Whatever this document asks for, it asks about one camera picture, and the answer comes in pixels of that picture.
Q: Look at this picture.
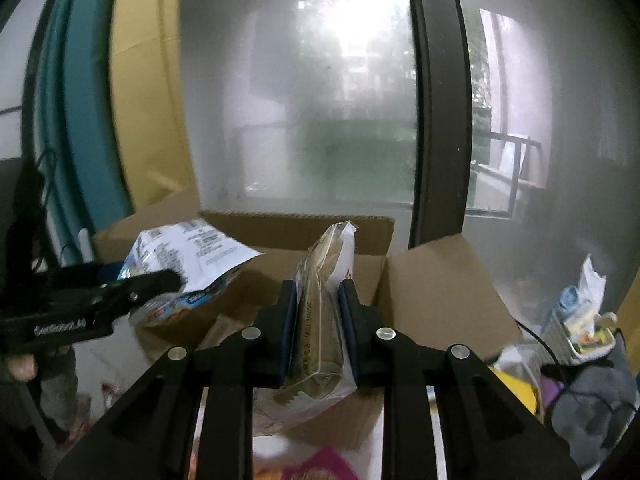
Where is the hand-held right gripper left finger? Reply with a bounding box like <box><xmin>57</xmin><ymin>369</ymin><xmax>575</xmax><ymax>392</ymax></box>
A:
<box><xmin>52</xmin><ymin>279</ymin><xmax>299</xmax><ymax>480</ymax></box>

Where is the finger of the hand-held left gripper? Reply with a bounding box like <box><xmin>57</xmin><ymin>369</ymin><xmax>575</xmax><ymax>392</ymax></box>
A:
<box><xmin>47</xmin><ymin>261</ymin><xmax>125</xmax><ymax>288</ymax></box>
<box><xmin>92</xmin><ymin>269</ymin><xmax>182</xmax><ymax>322</ymax></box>

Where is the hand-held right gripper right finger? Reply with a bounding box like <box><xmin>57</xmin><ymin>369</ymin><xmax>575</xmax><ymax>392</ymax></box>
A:
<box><xmin>337</xmin><ymin>279</ymin><xmax>583</xmax><ymax>480</ymax></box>

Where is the clear snack packet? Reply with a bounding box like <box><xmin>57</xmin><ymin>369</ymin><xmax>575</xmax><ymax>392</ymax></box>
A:
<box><xmin>252</xmin><ymin>221</ymin><xmax>358</xmax><ymax>436</ymax></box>

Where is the white blue snack bag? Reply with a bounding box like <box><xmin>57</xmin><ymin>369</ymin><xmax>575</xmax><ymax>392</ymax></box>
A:
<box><xmin>120</xmin><ymin>217</ymin><xmax>266</xmax><ymax>329</ymax></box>

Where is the cardboard box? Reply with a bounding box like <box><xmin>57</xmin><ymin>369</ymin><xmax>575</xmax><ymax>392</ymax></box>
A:
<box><xmin>90</xmin><ymin>187</ymin><xmax>523</xmax><ymax>453</ymax></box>

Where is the person's left hand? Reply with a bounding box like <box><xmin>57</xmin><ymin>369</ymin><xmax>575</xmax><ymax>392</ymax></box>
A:
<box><xmin>0</xmin><ymin>346</ymin><xmax>76</xmax><ymax>383</ymax></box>

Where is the pink snack packet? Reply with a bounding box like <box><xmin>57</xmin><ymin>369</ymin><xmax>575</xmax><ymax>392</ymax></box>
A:
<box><xmin>280</xmin><ymin>445</ymin><xmax>362</xmax><ymax>480</ymax></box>

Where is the teal board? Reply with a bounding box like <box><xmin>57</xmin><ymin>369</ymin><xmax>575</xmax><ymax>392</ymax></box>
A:
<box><xmin>32</xmin><ymin>0</ymin><xmax>136</xmax><ymax>261</ymax></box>

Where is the yellow packet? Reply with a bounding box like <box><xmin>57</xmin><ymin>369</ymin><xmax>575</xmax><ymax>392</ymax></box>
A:
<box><xmin>487</xmin><ymin>365</ymin><xmax>539</xmax><ymax>412</ymax></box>

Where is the yellow board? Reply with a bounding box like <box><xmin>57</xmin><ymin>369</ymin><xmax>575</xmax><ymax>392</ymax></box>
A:
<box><xmin>107</xmin><ymin>0</ymin><xmax>201</xmax><ymax>208</ymax></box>

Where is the purple packet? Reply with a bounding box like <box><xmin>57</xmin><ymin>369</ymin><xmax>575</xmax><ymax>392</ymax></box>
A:
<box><xmin>540</xmin><ymin>377</ymin><xmax>566</xmax><ymax>411</ymax></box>

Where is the white basket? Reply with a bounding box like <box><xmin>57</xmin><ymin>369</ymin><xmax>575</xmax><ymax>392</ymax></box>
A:
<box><xmin>542</xmin><ymin>310</ymin><xmax>617</xmax><ymax>367</ymax></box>

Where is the metal balcony railing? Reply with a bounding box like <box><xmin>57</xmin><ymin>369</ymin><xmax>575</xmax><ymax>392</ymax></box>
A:
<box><xmin>479</xmin><ymin>130</ymin><xmax>542</xmax><ymax>217</ymax></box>

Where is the white plastic bag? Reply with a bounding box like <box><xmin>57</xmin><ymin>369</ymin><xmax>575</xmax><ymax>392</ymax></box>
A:
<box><xmin>575</xmin><ymin>254</ymin><xmax>609</xmax><ymax>322</ymax></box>

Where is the grey cloth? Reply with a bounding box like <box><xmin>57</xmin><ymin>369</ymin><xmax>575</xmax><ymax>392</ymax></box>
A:
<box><xmin>542</xmin><ymin>340</ymin><xmax>640</xmax><ymax>472</ymax></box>

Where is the black cable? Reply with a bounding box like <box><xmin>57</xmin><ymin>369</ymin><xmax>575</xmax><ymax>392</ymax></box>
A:
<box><xmin>510</xmin><ymin>317</ymin><xmax>566</xmax><ymax>367</ymax></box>

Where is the dark window frame post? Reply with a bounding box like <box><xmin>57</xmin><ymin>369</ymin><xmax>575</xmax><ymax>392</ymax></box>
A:
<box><xmin>402</xmin><ymin>0</ymin><xmax>473</xmax><ymax>251</ymax></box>

